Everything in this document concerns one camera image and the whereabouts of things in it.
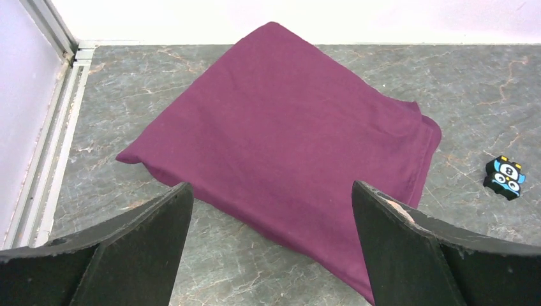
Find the aluminium frame rail left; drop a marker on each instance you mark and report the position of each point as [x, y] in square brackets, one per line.
[44, 71]

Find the maroon cloth wrap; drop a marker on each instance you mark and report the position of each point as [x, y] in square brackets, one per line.
[276, 132]

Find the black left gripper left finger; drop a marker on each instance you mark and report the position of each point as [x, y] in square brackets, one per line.
[130, 259]

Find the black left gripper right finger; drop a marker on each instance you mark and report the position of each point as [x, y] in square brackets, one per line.
[415, 259]

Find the black owl number block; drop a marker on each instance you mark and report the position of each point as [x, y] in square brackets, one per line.
[504, 177]

